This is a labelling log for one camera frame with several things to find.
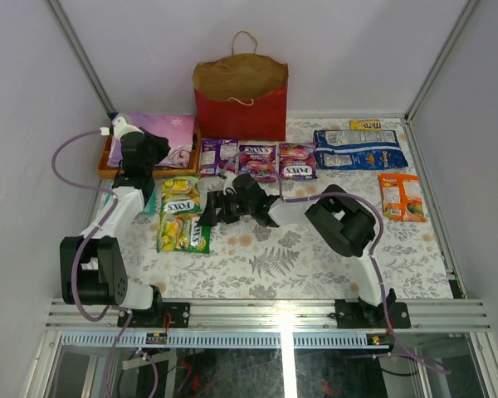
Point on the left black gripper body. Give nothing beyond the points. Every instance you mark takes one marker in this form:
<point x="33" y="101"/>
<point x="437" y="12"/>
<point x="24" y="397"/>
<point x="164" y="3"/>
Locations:
<point x="156" y="143"/>

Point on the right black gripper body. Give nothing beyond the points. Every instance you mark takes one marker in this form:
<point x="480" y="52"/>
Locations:
<point x="236" y="206"/>

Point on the green yellow snack packet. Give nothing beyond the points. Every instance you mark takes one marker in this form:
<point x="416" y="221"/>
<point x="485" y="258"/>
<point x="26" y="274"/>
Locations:
<point x="180" y="195"/>

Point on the purple snack packet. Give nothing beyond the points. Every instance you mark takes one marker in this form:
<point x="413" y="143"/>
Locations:
<point x="215" y="153"/>

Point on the teal red snack packet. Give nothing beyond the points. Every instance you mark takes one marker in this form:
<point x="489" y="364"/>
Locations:
<point x="149" y="208"/>

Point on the purple Fox's berries packet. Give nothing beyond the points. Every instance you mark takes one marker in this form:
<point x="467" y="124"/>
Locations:
<point x="297" y="161"/>

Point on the red brown paper bag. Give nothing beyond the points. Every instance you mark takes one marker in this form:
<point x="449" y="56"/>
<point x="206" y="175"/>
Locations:
<point x="242" y="96"/>

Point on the blue Doritos chip bag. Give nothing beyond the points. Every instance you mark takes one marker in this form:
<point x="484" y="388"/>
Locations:
<point x="358" y="150"/>

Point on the yellow M&M candy packet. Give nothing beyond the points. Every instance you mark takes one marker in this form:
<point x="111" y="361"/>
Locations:
<point x="366" y="124"/>

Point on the orange snack packet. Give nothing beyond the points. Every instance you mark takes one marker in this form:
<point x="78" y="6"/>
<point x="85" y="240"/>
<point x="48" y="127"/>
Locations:
<point x="401" y="197"/>

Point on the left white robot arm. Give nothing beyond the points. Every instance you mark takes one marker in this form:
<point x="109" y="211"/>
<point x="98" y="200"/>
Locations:
<point x="92" y="267"/>

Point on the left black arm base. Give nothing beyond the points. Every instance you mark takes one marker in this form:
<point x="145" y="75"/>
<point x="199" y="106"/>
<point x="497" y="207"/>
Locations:
<point x="161" y="314"/>

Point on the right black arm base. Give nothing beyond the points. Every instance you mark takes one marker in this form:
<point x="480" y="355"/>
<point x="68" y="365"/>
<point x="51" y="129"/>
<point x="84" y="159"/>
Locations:
<point x="359" y="314"/>

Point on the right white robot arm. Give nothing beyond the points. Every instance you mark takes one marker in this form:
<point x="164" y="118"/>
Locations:
<point x="347" y="223"/>

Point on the purple Frozen fabric cloth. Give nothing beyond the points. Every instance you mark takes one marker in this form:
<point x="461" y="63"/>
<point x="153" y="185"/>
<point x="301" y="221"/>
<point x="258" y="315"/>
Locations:
<point x="177" y="129"/>

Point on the orange plastic tray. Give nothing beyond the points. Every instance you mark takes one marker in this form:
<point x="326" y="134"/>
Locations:
<point x="110" y="160"/>

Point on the floral patterned table mat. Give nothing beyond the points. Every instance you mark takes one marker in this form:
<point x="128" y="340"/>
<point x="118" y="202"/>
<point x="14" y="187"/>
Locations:
<point x="248" y="261"/>

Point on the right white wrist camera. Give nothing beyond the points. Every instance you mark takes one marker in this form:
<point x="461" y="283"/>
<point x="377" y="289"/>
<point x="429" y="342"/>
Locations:
<point x="228" y="179"/>

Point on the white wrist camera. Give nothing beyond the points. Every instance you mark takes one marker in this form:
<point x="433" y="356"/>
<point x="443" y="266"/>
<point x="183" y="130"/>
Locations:
<point x="228" y="179"/>
<point x="118" y="128"/>

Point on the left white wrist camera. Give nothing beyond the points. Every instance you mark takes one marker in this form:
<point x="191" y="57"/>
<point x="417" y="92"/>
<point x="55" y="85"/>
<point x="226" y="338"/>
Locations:
<point x="118" y="128"/>

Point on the aluminium front rail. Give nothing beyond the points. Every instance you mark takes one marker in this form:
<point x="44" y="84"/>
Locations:
<point x="306" y="315"/>

